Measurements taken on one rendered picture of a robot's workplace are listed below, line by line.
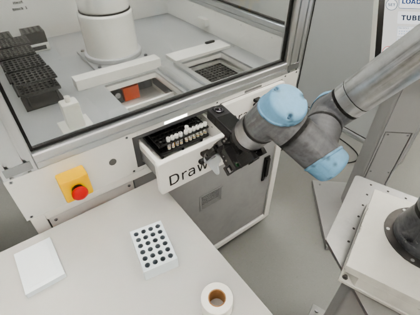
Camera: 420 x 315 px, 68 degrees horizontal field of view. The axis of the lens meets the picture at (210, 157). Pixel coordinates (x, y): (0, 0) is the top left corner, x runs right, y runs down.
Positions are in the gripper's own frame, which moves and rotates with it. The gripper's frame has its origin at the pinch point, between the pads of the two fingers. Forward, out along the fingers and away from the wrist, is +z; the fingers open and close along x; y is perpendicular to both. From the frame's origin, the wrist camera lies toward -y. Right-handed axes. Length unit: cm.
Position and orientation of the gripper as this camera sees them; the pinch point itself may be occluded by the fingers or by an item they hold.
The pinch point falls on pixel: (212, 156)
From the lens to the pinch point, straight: 83.4
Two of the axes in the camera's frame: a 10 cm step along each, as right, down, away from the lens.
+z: -3.4, 3.2, 8.9
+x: 8.1, -3.9, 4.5
